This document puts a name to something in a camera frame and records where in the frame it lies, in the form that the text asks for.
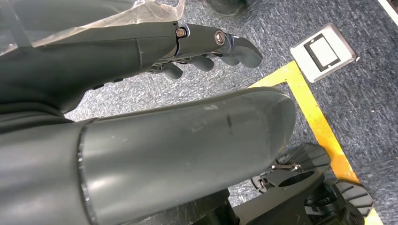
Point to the silver floor outlet plate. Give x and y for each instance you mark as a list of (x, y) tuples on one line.
[(323, 52)]

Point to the white strip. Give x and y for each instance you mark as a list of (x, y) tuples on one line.
[(391, 7)]

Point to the black rounded foot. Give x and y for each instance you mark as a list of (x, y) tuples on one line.
[(227, 6)]

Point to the yellow floor tape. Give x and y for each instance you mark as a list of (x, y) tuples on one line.
[(314, 118)]

